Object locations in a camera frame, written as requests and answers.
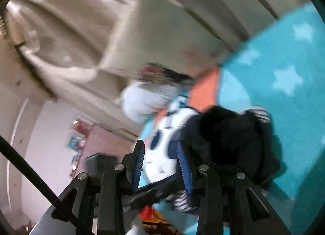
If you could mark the colourful wall poster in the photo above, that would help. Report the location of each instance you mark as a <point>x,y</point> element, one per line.
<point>78,134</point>

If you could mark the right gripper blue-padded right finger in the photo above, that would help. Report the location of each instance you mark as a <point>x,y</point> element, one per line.
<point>189,170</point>

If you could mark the cream floral butterfly pillow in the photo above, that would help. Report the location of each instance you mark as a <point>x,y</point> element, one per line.
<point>160,32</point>

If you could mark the white pillow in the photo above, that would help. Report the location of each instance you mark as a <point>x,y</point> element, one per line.
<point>140,99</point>

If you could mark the turquoise cartoon fleece blanket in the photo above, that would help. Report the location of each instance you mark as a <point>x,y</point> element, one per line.
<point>282,70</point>

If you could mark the beige patterned curtain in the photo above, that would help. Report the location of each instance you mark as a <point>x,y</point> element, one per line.
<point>63,41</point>

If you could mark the navy striped pants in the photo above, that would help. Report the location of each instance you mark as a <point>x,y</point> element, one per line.
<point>231,142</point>

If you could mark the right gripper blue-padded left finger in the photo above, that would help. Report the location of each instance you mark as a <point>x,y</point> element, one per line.
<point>133,163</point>

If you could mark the dark box by wall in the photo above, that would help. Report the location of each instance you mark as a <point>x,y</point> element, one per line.
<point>96,164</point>

